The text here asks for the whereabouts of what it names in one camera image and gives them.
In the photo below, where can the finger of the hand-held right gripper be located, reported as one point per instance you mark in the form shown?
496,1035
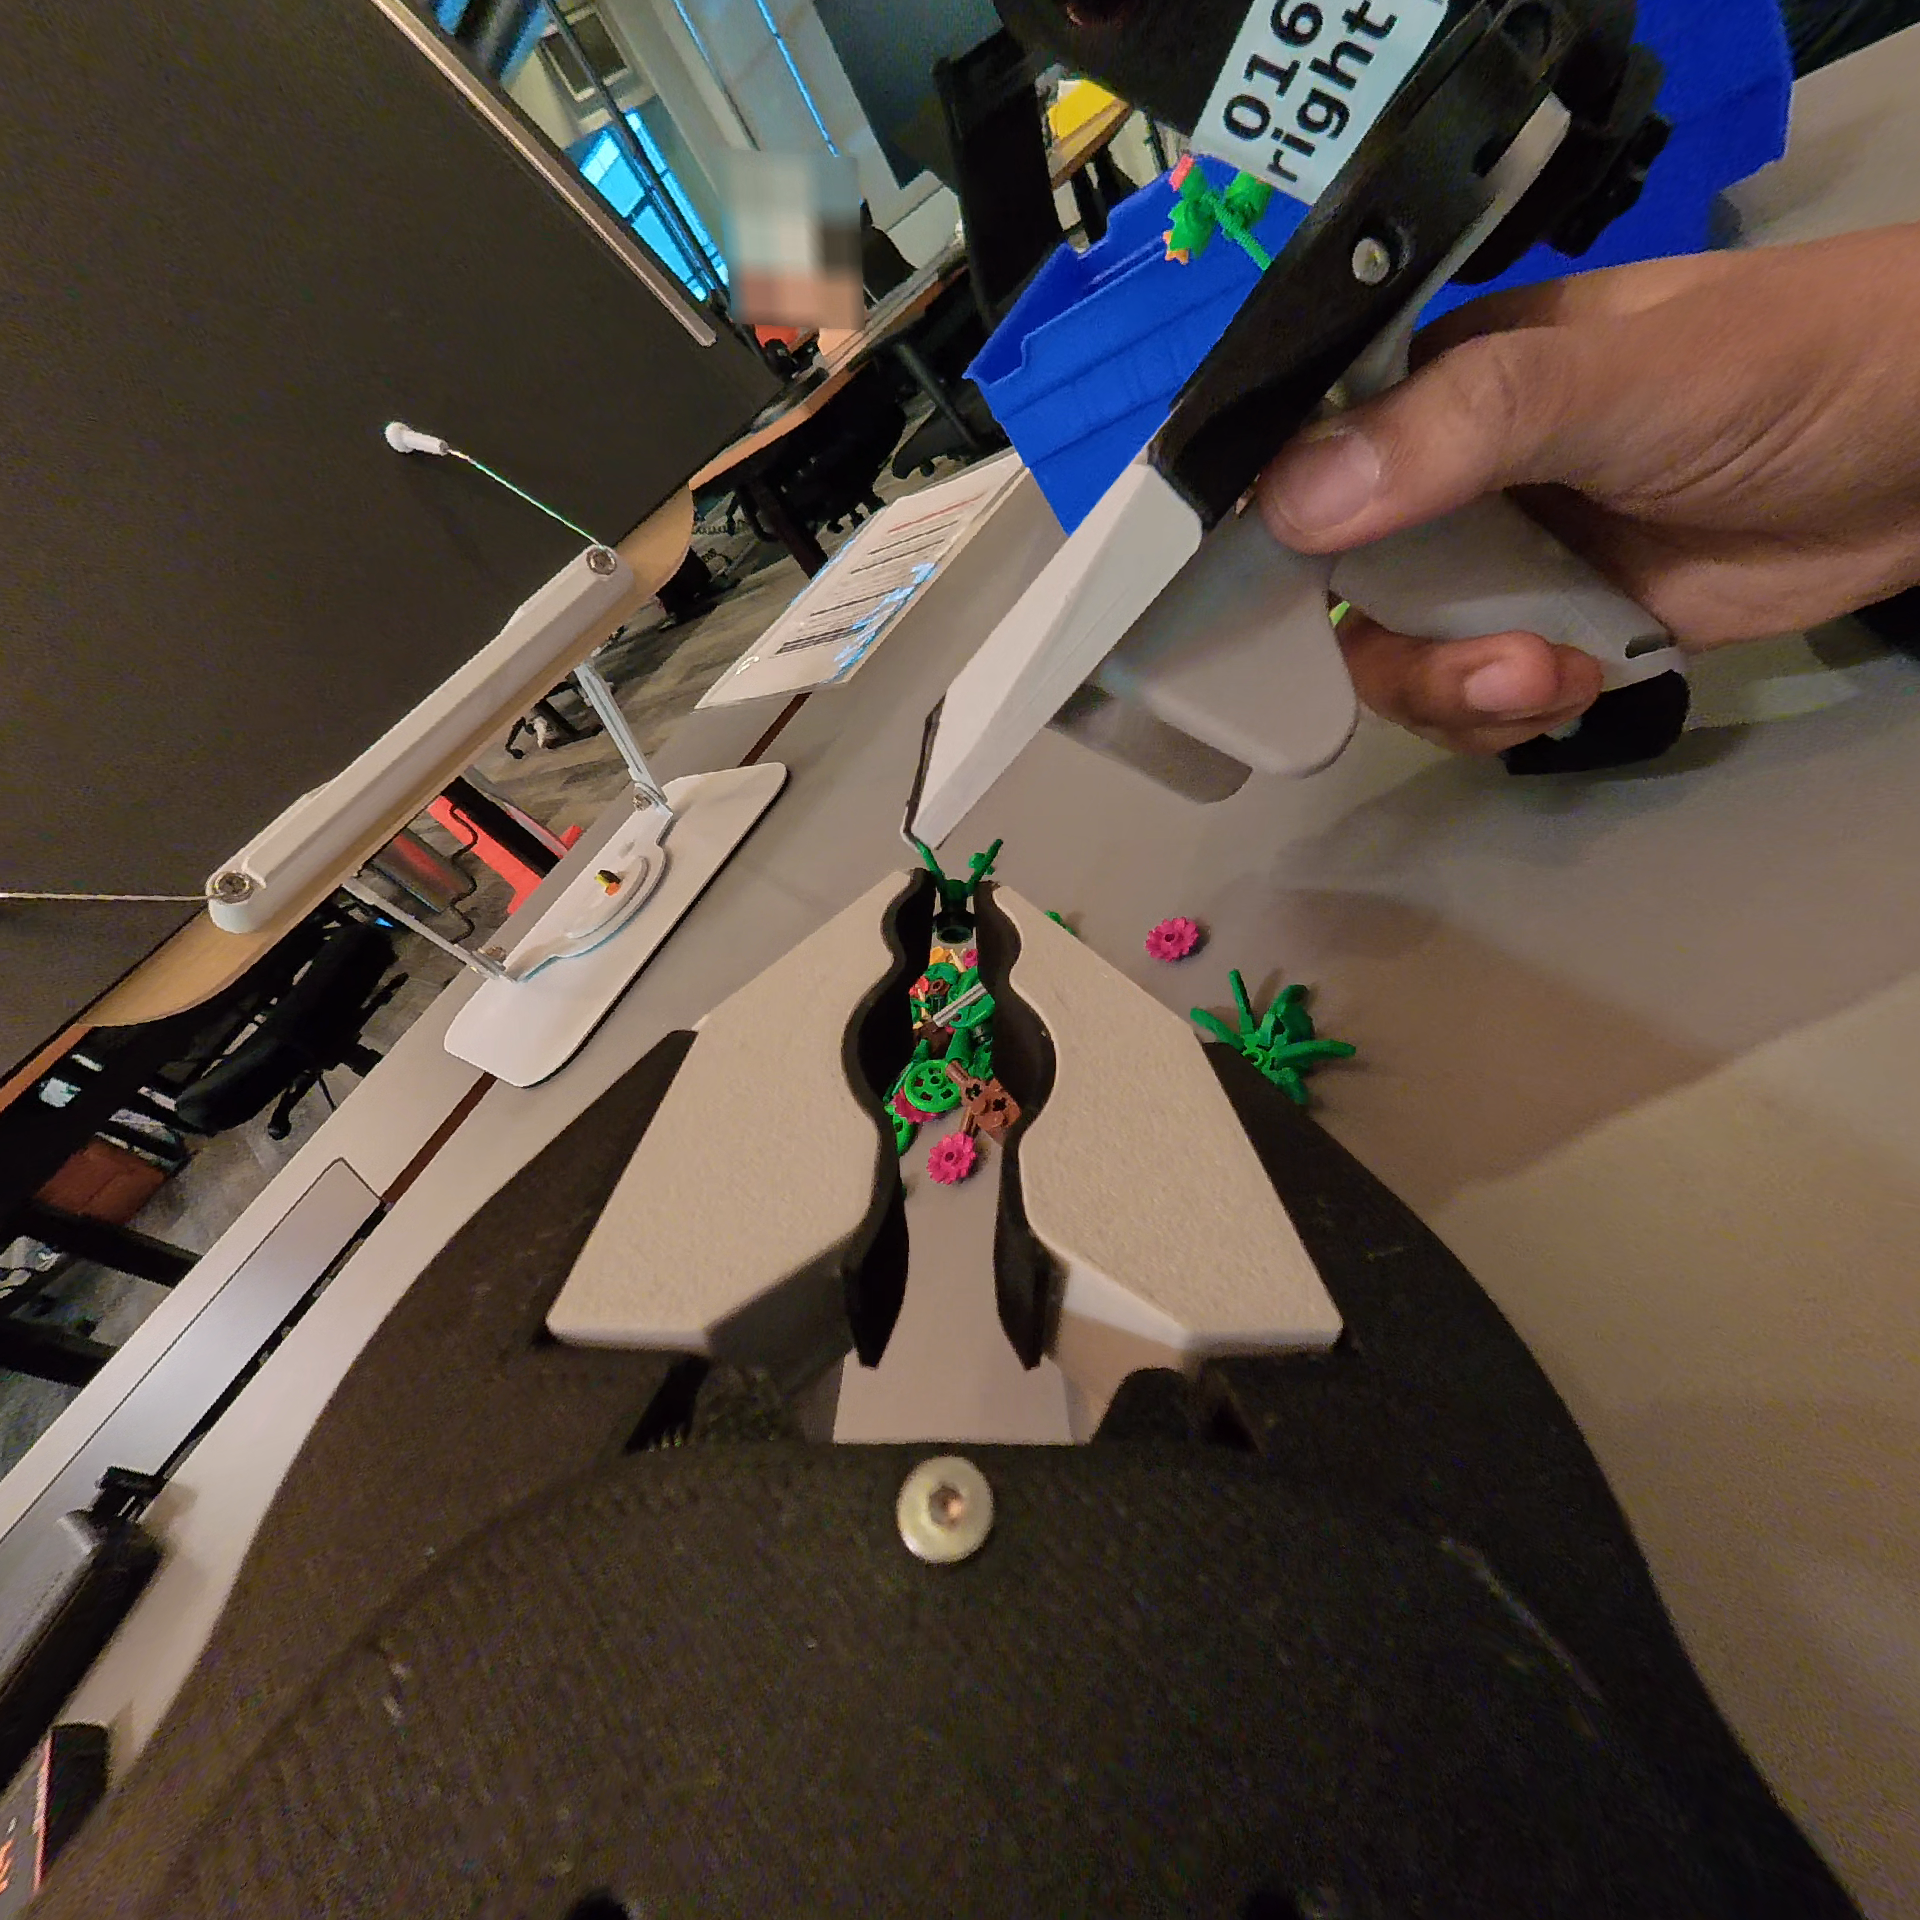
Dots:
921,763
1067,645

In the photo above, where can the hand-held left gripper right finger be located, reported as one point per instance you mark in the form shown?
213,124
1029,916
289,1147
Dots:
1170,1184

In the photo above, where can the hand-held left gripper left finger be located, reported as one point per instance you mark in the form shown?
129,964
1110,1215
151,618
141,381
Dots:
720,1201

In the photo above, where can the green toy stem piece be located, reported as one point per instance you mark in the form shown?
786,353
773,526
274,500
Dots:
961,885

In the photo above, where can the green spiky toy plant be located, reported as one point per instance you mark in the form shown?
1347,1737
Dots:
1276,1035

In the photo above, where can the pile of toy brick pieces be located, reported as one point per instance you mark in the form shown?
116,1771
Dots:
931,1081

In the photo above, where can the pink toy flower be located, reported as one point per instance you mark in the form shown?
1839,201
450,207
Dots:
952,1159
1175,941

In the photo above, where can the person's right hand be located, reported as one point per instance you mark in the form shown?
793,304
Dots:
1697,406

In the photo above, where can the laminated paper sheet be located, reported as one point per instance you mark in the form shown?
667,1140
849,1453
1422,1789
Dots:
872,585

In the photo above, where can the white metal stand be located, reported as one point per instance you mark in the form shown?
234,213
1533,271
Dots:
720,811

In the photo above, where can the pink toy brick flowerpot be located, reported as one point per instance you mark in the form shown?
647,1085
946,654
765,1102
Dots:
1194,226

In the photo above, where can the blue plastic bin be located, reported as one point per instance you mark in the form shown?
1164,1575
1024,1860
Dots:
1082,359

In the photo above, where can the yellow plastic bin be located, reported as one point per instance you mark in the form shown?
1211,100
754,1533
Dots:
1082,116

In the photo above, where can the black office chair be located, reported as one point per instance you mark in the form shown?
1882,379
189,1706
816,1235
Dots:
1007,164

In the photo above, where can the black display board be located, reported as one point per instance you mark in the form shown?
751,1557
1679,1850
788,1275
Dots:
228,451

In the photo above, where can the flat black box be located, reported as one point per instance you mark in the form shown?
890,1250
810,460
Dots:
59,1588

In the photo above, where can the small black pack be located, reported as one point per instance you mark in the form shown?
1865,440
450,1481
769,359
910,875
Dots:
43,1815

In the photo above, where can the red metal frame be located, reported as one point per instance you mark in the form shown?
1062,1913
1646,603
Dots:
496,847

